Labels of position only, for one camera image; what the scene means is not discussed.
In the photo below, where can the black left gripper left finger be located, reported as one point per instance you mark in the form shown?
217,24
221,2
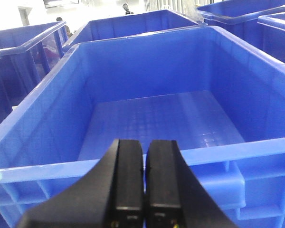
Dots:
110,195

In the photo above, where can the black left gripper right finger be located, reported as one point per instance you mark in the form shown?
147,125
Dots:
175,198

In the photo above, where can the large blue bin front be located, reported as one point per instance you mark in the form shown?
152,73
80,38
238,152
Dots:
220,98

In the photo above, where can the blue bin left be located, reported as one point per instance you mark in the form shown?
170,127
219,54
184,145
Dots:
27,54

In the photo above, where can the blue bin behind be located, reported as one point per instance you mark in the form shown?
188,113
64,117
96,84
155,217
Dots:
129,25

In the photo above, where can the blue bin right back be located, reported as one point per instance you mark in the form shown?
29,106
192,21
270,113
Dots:
239,17

